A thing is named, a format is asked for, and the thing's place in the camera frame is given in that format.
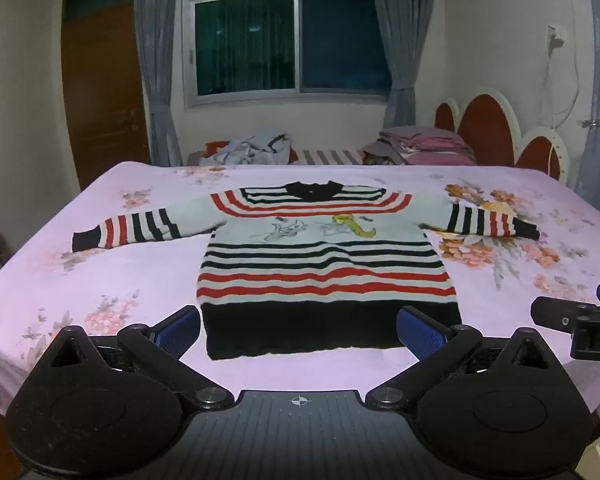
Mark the pile of blue-grey clothes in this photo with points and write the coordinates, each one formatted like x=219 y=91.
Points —
x=252 y=150

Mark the scalloped red white headboard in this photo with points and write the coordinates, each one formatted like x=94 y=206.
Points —
x=485 y=130

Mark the striped knitted sweater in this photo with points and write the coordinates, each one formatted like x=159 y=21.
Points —
x=320 y=255

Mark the sliding glass window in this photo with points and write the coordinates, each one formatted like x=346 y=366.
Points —
x=250 y=45

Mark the striped pillow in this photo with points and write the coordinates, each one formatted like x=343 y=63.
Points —
x=330 y=156

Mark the metal curtain hook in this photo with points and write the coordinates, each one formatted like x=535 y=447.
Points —
x=590 y=123

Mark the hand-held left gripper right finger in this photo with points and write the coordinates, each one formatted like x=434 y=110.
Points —
x=420 y=332

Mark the colourful patterned cloth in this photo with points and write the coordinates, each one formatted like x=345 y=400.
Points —
x=380 y=159

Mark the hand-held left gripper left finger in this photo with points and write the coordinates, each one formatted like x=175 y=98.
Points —
x=177 y=332

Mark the stack of folded pink bedding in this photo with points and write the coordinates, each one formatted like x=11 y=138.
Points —
x=430 y=142

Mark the pink floral bed sheet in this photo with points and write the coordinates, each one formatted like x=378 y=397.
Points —
x=130 y=260

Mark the brown wooden door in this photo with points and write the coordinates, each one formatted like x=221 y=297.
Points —
x=105 y=100

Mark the white wall socket with plug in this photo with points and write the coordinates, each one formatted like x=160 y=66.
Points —
x=555 y=37

